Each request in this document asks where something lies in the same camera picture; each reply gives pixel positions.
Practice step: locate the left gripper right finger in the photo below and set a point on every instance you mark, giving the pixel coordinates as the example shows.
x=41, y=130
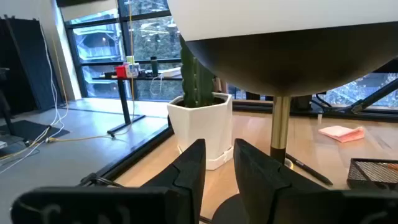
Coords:
x=280, y=202

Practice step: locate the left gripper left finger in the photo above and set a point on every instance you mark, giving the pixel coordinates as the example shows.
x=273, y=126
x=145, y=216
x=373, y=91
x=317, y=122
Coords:
x=155, y=202

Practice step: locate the black pen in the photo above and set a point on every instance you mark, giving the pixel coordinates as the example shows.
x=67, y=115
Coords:
x=311, y=171

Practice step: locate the pink sticky note pad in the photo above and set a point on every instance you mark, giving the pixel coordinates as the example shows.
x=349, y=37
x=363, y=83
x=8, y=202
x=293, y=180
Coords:
x=342, y=133

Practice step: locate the black mesh desk organizer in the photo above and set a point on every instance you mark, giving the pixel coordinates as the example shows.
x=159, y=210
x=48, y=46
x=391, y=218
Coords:
x=373, y=174

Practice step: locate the white hexagonal plant pot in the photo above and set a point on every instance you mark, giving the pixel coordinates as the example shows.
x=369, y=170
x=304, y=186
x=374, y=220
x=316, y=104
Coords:
x=202, y=130

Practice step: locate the green cactus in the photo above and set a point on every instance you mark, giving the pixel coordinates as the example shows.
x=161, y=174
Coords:
x=196, y=81

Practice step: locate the white paper stack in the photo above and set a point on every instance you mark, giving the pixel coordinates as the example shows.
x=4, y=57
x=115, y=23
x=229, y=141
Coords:
x=172, y=72

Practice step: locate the white printed box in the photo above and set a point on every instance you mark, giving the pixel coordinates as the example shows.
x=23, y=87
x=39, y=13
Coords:
x=133, y=71

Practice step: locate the red box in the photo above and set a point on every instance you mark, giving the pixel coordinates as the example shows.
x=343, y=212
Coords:
x=121, y=72

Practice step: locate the dark bottle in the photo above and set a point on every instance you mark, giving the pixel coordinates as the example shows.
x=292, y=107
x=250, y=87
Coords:
x=154, y=66

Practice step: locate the white globe table lamp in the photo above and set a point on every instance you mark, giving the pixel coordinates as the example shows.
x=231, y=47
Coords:
x=280, y=62

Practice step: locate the pale green container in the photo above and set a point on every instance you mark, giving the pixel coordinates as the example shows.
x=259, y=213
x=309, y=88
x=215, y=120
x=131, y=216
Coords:
x=130, y=59

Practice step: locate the black floor mat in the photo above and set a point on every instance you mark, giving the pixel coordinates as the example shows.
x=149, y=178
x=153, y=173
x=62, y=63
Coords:
x=28, y=129

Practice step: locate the black framed window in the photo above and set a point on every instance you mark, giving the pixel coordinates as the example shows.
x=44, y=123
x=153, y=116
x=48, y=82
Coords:
x=123, y=31

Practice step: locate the black folding partition panel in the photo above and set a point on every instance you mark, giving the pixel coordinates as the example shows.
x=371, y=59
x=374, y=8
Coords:
x=28, y=62

